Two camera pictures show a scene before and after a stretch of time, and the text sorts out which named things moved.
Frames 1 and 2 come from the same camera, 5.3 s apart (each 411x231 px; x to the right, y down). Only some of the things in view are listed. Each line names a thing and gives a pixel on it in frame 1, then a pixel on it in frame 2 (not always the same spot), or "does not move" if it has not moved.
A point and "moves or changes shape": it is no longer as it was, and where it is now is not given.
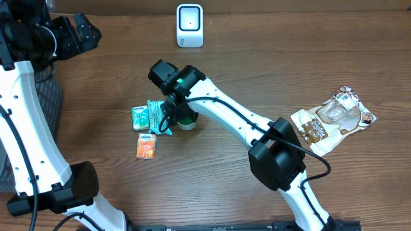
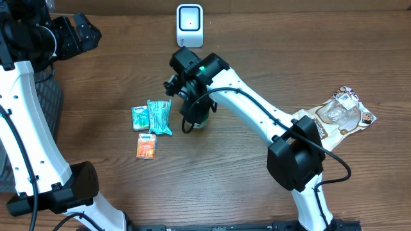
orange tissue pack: (146, 146) does not move
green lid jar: (187, 124) moves or changes shape
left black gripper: (90, 36) does not move
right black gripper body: (176, 114) → (199, 109)
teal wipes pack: (154, 115) does not move
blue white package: (140, 117) does not move
